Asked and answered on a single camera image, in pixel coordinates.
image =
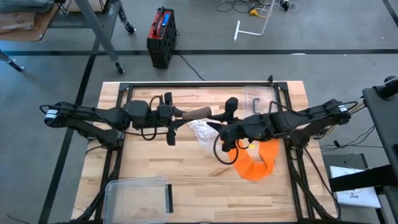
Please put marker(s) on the grey rolling cart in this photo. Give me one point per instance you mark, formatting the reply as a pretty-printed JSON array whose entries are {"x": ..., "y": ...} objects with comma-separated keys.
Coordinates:
[{"x": 99, "y": 34}]

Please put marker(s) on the red and black power station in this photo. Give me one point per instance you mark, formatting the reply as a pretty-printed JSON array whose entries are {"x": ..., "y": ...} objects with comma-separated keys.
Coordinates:
[{"x": 160, "y": 37}]

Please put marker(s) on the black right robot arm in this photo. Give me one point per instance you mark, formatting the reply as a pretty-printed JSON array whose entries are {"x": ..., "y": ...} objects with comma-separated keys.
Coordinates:
[{"x": 311, "y": 116}]

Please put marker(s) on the brown cardboard sheet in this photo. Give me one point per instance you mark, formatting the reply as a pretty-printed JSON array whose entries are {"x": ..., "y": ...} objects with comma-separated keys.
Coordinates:
[{"x": 18, "y": 28}]

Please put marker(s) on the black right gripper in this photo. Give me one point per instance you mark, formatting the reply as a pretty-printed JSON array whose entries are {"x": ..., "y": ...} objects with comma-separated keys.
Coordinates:
[{"x": 239, "y": 130}]

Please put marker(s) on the orange elastic bandage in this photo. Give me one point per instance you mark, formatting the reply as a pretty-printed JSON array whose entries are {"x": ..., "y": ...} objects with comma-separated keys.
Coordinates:
[{"x": 252, "y": 169}]

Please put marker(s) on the white paper box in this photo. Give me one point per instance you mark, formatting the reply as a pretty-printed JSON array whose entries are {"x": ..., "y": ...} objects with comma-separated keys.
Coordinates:
[{"x": 357, "y": 199}]

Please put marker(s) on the black aluminium rig frame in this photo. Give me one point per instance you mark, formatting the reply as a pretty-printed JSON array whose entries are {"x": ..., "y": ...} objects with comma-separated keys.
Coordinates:
[{"x": 202, "y": 84}]

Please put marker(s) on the black side table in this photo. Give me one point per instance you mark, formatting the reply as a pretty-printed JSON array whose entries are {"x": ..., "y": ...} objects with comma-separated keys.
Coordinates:
[{"x": 382, "y": 118}]

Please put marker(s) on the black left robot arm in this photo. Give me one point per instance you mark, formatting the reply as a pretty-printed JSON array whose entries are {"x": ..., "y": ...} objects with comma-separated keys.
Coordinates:
[{"x": 93, "y": 115}]

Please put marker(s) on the clear plastic zip bag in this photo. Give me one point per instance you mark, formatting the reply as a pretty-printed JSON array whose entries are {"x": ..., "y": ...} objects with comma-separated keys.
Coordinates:
[{"x": 205, "y": 137}]

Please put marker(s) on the white T-shaped pipe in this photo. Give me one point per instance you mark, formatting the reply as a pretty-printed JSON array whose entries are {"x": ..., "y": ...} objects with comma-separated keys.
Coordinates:
[{"x": 248, "y": 32}]

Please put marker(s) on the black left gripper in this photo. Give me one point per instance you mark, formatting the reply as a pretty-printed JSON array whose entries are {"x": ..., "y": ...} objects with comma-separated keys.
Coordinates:
[{"x": 168, "y": 118}]

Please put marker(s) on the black flat beam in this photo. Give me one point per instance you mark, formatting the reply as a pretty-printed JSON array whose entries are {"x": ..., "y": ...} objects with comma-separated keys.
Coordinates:
[{"x": 360, "y": 179}]

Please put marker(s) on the brown elastic bandage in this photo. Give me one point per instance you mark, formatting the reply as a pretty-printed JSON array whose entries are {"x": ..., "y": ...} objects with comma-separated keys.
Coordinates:
[{"x": 197, "y": 113}]

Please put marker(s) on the clear plastic storage bin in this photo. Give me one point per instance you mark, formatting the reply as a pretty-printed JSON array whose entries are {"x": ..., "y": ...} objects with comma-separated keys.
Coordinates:
[{"x": 136, "y": 202}]

